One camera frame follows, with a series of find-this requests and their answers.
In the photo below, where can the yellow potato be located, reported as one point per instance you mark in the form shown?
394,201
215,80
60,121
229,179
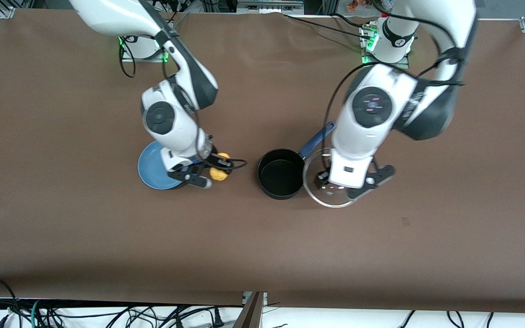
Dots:
219,175

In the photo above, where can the glass lid with blue knob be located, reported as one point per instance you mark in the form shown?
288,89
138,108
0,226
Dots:
312,177

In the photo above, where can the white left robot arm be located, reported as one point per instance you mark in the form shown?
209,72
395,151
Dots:
440,18

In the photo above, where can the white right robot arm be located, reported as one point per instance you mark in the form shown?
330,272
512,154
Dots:
107,13

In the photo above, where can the blue round plate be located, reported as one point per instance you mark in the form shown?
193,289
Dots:
153,168

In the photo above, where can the black power plug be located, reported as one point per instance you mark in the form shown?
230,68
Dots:
218,318

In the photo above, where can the grey metal box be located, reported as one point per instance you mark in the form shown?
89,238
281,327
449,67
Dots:
269,5

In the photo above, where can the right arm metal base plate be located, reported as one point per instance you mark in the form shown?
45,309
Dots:
128,57

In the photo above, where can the aluminium profile post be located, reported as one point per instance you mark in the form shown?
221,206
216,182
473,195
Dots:
251,314

